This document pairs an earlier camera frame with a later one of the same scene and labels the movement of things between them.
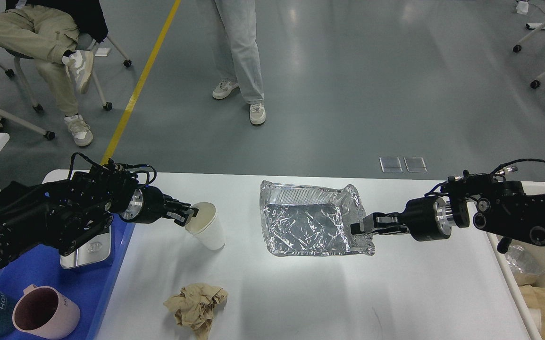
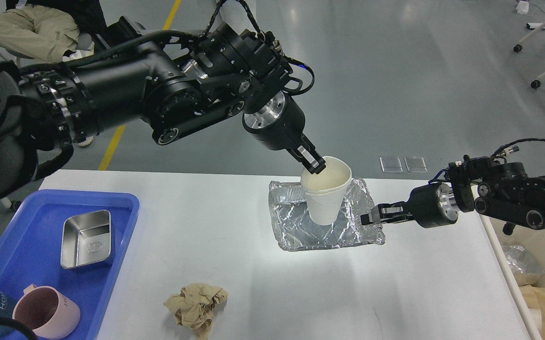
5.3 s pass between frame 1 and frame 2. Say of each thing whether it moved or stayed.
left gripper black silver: moved
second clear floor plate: stayed
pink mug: stayed
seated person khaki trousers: stayed
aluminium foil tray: moved
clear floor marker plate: stayed
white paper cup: moved
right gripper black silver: moved
